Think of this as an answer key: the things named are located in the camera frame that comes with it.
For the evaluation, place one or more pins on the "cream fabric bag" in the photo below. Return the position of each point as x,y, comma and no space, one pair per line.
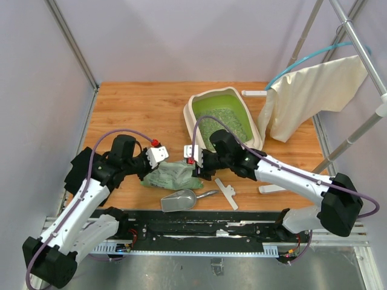
299,95

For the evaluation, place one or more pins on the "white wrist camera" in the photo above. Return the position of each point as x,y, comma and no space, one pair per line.
156,155
193,155

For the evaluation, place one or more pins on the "beige green litter box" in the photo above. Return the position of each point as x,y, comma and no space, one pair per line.
217,109

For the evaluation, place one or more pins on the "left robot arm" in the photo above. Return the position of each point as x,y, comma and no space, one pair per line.
56,254

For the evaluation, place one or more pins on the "white metal drying rack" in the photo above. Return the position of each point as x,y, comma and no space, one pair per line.
364,55

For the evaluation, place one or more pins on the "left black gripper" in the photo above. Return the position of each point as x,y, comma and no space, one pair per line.
149,168

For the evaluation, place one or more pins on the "white plastic bag clip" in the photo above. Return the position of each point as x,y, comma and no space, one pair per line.
228,192

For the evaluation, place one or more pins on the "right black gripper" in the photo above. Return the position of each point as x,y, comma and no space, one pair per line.
204,173

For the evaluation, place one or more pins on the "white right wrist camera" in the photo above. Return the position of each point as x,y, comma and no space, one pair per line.
193,155

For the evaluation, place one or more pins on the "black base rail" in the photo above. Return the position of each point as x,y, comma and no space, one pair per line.
199,233

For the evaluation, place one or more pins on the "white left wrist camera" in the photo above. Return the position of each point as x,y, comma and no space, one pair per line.
156,155

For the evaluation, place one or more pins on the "green cat litter bag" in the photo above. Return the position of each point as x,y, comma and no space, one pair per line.
173,176

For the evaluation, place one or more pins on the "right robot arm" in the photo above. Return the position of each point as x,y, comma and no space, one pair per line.
335,207

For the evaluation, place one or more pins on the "metal litter scoop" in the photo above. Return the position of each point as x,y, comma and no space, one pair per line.
183,200

